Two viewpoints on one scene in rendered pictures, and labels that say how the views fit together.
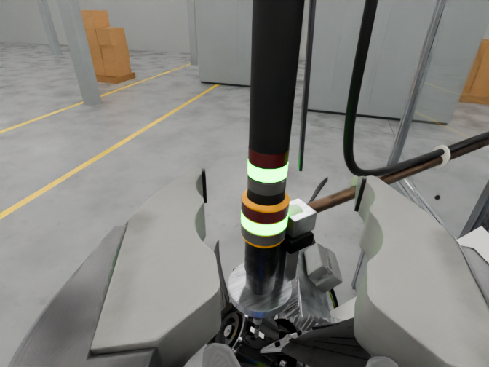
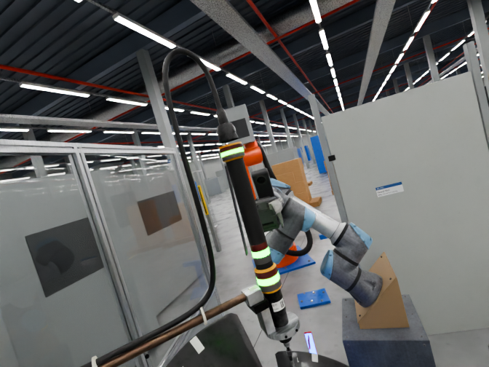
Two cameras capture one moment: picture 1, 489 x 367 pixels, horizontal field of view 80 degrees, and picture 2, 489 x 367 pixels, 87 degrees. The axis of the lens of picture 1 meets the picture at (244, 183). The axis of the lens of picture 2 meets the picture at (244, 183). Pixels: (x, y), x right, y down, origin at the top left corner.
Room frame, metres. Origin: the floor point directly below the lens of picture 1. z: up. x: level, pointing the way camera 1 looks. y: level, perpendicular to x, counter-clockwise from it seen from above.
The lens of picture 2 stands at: (0.70, 0.06, 1.77)
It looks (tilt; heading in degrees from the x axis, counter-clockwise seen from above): 3 degrees down; 189
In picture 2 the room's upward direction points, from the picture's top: 16 degrees counter-clockwise
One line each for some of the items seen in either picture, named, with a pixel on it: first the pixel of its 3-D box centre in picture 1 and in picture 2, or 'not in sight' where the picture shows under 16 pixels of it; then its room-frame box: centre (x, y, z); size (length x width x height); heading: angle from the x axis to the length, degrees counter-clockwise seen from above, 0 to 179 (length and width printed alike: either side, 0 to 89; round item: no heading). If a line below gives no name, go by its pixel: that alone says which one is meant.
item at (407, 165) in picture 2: not in sight; (418, 204); (-1.52, 1.04, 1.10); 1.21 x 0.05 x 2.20; 87
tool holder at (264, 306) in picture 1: (269, 255); (271, 306); (0.23, -0.03, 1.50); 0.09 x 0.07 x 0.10; 122
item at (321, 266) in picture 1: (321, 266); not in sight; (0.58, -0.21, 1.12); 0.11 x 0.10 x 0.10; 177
